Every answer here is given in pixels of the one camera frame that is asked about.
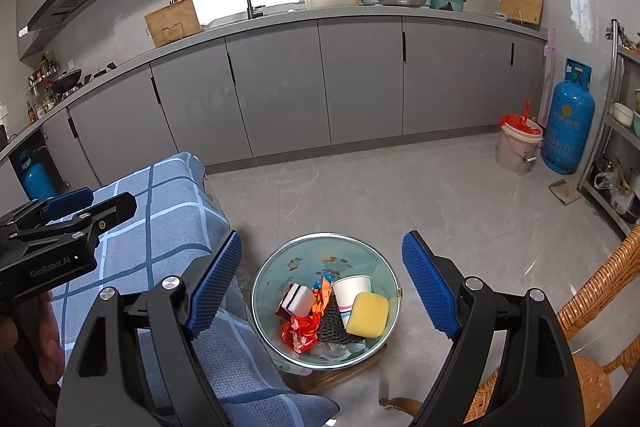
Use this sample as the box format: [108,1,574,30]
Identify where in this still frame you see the yellow sponge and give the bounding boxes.
[346,291,390,339]

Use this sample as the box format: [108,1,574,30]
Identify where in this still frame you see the white block sponge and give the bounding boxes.
[280,283,316,317]

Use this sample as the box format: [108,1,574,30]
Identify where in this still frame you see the white paper cup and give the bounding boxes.
[332,275,371,326]

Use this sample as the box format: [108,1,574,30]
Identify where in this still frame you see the red plastic bag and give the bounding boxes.
[280,313,322,355]

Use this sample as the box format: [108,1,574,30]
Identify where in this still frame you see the black bumpy mesh pad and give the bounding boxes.
[318,295,354,345]

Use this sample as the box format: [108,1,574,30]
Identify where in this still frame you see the blue wrapper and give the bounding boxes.
[314,273,333,291]

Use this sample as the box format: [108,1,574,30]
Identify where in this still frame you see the orange wrapper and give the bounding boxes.
[311,284,332,314]

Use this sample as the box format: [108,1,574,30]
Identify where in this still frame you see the white green printed plastic bag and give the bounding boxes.
[310,340,366,363]

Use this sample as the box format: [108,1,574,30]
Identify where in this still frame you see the grey kitchen cabinets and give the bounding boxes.
[1,6,548,209]

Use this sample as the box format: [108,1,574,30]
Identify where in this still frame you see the person's left hand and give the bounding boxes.
[0,290,66,385]

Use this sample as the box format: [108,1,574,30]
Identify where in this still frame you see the blue gas cylinder left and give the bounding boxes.
[18,150,58,200]

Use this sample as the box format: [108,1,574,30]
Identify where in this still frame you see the blue gas cylinder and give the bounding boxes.
[18,150,58,200]
[542,58,596,174]

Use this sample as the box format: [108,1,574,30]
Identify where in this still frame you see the blue plaid tablecloth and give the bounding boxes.
[53,153,338,426]

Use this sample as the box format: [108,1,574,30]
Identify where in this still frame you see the teal metal basin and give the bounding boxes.
[250,233,402,371]

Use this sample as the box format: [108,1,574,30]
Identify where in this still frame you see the spice bottles rack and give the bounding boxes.
[27,50,60,124]

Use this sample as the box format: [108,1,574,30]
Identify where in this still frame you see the black wok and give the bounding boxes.
[51,69,82,94]

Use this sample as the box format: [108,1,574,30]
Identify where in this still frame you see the cardboard piece on floor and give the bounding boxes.
[549,179,582,206]

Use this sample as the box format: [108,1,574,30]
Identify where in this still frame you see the wicker chair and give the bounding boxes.
[378,225,640,427]

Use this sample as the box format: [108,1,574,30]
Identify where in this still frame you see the pink bin with red bag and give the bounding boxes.
[496,98,542,176]

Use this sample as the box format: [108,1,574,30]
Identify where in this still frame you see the metal shelf rack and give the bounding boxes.
[578,20,639,235]

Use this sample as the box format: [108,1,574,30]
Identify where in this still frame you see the blue gas cylinder right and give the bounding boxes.
[542,58,596,174]

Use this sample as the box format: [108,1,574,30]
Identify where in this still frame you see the wooden cutting board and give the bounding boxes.
[144,0,202,48]
[498,0,544,26]

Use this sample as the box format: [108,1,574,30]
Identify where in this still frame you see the green small basket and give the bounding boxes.
[430,0,466,12]

